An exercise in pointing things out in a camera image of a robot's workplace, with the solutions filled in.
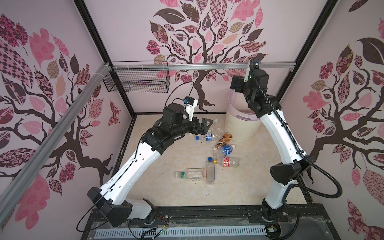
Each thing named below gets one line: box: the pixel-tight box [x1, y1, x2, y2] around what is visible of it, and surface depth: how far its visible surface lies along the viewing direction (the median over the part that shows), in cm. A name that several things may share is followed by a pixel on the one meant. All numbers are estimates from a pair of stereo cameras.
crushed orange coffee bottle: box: [215, 133, 233, 148], surface depth 100 cm
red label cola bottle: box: [213, 157, 240, 168], surface depth 91 cm
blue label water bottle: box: [212, 144, 236, 157], surface depth 96 cm
